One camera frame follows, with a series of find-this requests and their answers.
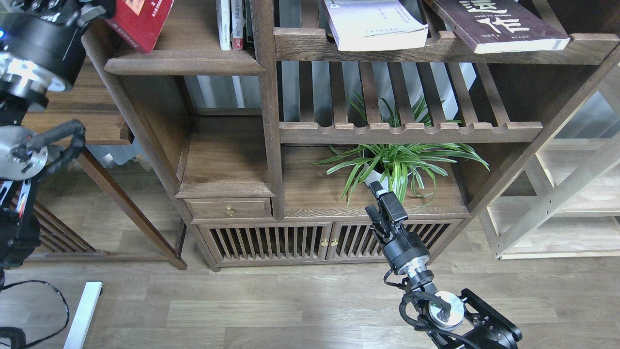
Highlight maroon book white characters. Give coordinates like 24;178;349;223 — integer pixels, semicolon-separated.
426;0;571;54

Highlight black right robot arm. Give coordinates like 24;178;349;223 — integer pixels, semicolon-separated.
366;181;523;349

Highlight dark green upright book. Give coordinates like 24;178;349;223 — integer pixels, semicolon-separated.
244;0;254;49

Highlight green spider plant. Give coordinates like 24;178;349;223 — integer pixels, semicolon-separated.
306;91;490;209

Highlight small wooden drawer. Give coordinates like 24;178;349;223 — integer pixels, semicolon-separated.
185;197;272;219

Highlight red white upright book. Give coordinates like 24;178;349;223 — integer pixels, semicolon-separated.
230;0;246;51

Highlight white metal leg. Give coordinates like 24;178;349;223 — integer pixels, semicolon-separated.
63;281;103;349

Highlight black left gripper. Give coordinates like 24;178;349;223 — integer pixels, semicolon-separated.
1;0;117;92

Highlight white plant pot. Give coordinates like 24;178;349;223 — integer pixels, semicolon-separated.
359;145;413;202

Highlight right slatted cabinet door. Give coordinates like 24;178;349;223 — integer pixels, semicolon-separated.
327;219;462;263

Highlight white paperback book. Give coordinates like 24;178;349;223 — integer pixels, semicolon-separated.
323;0;428;52

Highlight dark slatted wooden chair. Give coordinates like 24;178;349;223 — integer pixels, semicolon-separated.
30;202;111;260

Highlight light wooden shelf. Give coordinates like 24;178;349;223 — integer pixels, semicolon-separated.
479;66;620;260

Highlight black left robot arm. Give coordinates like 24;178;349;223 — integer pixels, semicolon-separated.
0;0;117;271

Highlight dark wooden bookshelf cabinet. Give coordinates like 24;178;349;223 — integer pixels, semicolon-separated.
83;0;619;271

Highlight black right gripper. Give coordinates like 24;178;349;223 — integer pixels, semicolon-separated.
366;181;430;276

